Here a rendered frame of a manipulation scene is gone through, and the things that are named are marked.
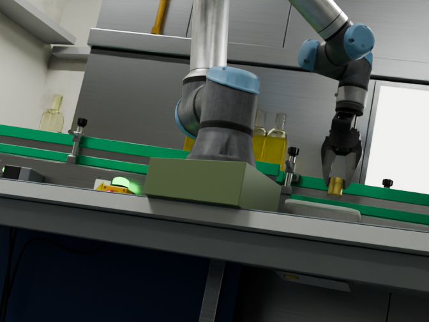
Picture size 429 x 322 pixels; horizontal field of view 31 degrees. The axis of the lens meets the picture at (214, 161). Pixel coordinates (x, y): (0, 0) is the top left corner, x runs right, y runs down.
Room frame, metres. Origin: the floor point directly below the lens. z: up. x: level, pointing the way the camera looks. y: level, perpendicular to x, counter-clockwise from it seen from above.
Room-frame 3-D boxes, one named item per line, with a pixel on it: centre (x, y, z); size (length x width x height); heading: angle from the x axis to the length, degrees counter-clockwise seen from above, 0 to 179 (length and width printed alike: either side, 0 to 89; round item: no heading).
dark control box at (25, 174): (2.06, 0.50, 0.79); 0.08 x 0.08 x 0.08; 75
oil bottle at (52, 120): (2.38, 0.53, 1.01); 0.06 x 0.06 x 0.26; 71
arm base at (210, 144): (1.57, -0.01, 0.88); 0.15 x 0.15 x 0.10
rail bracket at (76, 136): (2.05, 0.39, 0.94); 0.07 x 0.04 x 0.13; 165
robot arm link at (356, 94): (1.83, -0.30, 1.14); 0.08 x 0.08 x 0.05
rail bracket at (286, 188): (1.94, -0.20, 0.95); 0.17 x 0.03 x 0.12; 165
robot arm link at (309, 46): (1.78, -0.22, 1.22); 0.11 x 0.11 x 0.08; 21
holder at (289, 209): (1.84, -0.29, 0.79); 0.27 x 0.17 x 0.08; 165
